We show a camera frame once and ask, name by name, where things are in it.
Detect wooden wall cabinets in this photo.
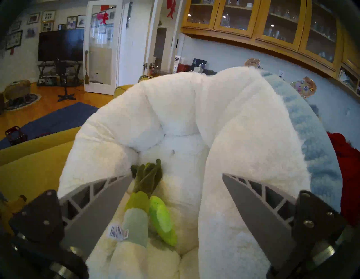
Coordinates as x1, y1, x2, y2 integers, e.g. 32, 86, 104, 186
181, 0, 360, 102

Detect black tripod stand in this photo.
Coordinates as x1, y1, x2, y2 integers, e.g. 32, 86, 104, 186
56, 60, 77, 102

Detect black television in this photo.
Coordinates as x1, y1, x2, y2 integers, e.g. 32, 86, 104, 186
38, 28, 85, 62

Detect red blanket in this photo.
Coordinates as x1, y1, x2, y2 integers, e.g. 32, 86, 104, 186
328, 132, 360, 228

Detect blue floor rug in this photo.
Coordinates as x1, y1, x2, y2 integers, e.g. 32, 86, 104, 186
0, 102, 99, 151

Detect cartoon child wall decoration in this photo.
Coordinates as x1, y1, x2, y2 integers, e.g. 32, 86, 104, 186
244, 58, 263, 70
291, 76, 317, 98

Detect bright green cactus plush toy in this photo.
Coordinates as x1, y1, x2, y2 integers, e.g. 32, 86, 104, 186
149, 195, 177, 247

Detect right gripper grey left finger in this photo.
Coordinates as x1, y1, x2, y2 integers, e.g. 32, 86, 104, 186
9, 174, 132, 260

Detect yellow sofa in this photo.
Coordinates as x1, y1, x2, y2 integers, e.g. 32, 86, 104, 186
0, 75, 154, 237

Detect white blue dog bed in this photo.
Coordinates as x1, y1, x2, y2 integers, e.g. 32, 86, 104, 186
58, 66, 343, 279

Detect white door with mirror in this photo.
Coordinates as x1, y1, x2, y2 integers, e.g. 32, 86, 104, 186
84, 0, 123, 95

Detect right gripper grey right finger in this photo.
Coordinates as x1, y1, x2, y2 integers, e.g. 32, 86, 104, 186
222, 174, 348, 269

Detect wicker basket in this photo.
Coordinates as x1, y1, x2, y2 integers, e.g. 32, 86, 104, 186
4, 80, 31, 100

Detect red black bag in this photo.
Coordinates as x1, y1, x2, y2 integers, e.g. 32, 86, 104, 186
5, 126, 28, 145

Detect small hanging broom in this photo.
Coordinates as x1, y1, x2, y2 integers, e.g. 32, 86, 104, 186
84, 50, 90, 85

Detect green white leek plush toy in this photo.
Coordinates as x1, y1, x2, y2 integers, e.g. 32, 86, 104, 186
108, 159, 163, 279

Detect television stand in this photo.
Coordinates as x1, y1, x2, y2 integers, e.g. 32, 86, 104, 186
37, 61, 83, 87

